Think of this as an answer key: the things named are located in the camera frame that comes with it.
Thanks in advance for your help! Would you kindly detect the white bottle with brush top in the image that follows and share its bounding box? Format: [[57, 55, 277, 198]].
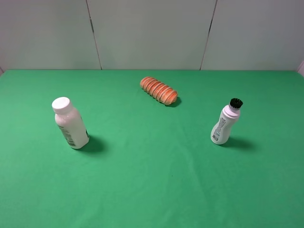
[[210, 98, 243, 145]]

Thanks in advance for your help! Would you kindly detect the orange striped bread loaf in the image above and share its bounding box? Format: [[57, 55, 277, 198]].
[[140, 76, 178, 105]]

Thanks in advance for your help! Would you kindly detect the green table cloth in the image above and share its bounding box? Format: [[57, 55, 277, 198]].
[[0, 70, 304, 228]]

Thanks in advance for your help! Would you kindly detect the white capped plastic bottle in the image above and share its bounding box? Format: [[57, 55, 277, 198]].
[[52, 97, 89, 149]]

